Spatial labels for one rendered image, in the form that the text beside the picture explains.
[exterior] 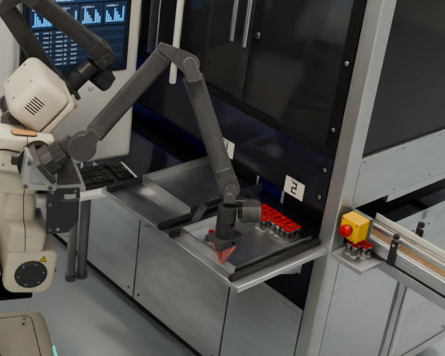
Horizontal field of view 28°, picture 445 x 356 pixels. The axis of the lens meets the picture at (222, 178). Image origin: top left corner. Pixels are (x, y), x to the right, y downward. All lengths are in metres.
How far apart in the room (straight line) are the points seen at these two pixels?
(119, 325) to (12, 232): 1.19
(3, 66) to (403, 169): 1.42
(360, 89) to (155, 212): 0.81
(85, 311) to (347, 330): 1.24
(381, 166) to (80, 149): 0.99
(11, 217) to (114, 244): 1.12
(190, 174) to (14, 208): 0.72
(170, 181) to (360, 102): 0.83
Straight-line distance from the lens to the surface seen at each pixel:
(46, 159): 2.55
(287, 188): 2.97
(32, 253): 2.87
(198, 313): 3.56
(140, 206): 3.00
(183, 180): 3.18
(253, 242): 2.88
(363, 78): 2.66
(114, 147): 3.44
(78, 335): 3.83
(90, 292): 4.07
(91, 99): 3.30
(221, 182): 2.57
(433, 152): 3.16
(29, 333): 3.39
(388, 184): 3.00
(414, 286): 2.88
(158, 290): 3.72
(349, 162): 2.76
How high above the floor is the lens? 2.40
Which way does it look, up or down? 28 degrees down
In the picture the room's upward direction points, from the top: 8 degrees clockwise
